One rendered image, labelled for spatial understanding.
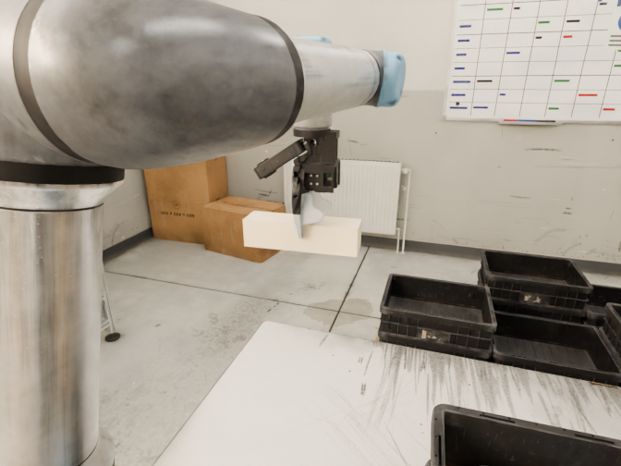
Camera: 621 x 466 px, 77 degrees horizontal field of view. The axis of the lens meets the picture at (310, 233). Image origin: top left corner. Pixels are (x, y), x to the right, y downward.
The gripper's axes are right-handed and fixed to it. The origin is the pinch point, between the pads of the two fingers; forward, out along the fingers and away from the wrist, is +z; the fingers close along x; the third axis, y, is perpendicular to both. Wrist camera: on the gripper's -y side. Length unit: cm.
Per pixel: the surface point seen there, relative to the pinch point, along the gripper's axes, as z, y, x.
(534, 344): 70, 76, 75
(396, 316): 52, 21, 53
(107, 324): 97, -134, 77
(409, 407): 37.9, 25.3, -4.7
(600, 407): 38, 66, 5
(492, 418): 15.3, 34.6, -27.8
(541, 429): 15, 41, -29
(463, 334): 54, 44, 52
